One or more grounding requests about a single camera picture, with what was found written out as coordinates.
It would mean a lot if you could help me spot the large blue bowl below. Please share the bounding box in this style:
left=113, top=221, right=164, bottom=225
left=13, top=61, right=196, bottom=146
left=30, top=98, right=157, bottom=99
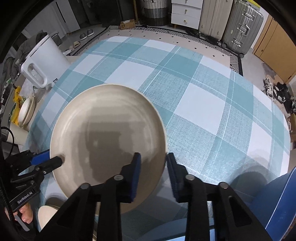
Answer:
left=249, top=169, right=295, bottom=240

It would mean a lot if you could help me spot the small cream dish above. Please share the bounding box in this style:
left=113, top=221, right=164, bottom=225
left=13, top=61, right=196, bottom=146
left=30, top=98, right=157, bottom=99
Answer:
left=18, top=96, right=36, bottom=128

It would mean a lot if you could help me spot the white drawer desk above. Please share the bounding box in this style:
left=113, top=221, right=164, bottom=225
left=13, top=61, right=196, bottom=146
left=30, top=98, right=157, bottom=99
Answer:
left=171, top=0, right=203, bottom=30

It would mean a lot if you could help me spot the wooden door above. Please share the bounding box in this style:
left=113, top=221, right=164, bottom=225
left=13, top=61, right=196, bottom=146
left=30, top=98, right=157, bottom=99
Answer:
left=253, top=16, right=295, bottom=83

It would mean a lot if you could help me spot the white electric kettle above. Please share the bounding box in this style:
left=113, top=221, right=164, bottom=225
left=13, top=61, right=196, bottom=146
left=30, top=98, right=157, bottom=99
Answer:
left=21, top=35, right=71, bottom=89

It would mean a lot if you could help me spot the silver suitcase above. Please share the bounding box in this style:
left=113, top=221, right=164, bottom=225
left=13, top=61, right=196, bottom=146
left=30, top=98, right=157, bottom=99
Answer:
left=221, top=1, right=264, bottom=58

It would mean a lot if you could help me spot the small cardboard box floor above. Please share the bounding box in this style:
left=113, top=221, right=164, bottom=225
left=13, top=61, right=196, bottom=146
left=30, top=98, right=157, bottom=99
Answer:
left=119, top=19, right=135, bottom=30

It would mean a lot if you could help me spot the teal plaid tablecloth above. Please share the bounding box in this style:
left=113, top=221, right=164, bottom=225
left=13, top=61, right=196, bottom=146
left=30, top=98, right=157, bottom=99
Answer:
left=25, top=37, right=290, bottom=240

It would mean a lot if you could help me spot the woven laundry basket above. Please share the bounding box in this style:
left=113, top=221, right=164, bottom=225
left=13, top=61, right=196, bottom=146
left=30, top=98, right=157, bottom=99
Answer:
left=140, top=0, right=169, bottom=27

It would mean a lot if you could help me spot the beige suitcase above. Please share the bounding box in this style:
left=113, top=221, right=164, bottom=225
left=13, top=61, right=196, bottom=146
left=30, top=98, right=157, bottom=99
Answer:
left=199, top=0, right=233, bottom=41

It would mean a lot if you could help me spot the person left hand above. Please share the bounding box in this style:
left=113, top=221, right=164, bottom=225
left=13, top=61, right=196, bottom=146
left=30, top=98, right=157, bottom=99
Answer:
left=14, top=203, right=34, bottom=224

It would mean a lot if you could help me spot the cream plate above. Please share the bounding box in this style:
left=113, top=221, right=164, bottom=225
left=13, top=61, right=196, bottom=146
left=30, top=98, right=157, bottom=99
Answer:
left=38, top=205, right=59, bottom=230
left=50, top=84, right=167, bottom=213

